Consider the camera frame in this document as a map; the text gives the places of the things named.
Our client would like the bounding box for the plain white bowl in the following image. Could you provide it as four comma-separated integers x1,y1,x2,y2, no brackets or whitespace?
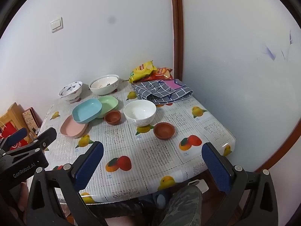
123,99,157,128

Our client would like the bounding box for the light blue plate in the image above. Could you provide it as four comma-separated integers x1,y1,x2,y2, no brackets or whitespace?
72,98,103,124

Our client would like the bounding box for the pink plate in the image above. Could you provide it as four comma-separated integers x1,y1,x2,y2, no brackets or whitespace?
60,115,89,138

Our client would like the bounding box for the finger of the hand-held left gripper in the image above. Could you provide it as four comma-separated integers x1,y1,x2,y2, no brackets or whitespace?
0,127,28,154
5,127,57,157

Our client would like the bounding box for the fruit print tablecloth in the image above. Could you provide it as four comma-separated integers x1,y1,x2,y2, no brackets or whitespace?
39,82,236,204

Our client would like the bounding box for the large white patterned bowl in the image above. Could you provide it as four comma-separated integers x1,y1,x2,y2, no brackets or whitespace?
89,75,119,95

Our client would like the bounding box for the person's camouflage trouser leg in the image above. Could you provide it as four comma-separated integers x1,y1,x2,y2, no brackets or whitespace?
150,185,203,226

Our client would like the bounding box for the blue patterned white bowl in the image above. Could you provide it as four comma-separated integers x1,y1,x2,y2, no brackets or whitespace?
58,81,83,103

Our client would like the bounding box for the pink paper sheet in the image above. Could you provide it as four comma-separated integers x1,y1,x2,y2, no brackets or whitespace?
163,79,182,90

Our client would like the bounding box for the light green plate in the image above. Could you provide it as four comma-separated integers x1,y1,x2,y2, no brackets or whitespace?
96,95,119,119

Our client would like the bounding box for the small brown clay bowl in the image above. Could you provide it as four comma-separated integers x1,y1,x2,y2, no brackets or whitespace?
153,122,175,140
104,110,122,125

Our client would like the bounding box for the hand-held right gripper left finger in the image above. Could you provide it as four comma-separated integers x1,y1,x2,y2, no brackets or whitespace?
25,141,111,226

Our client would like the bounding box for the grey checked cloth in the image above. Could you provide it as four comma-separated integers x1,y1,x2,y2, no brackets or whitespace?
132,79,194,105

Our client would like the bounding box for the white tag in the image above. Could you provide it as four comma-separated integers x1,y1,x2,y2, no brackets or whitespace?
188,179,208,192

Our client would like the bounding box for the red snack bag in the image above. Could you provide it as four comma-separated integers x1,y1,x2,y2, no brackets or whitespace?
141,68,174,82

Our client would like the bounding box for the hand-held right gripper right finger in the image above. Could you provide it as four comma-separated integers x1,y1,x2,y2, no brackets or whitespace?
201,142,279,226

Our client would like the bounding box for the yellow snack bag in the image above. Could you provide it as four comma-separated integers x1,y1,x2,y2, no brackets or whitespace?
129,61,157,83

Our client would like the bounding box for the brown wooden door frame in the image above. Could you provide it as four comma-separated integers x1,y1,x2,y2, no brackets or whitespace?
170,0,184,82

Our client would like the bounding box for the brown wooden baseboard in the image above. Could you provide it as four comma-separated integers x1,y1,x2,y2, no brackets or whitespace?
256,108,301,172

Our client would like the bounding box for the white light switch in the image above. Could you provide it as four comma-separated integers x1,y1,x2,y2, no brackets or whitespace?
50,17,64,33

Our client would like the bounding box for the printed cardboard box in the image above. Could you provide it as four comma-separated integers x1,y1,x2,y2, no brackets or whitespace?
22,108,39,137

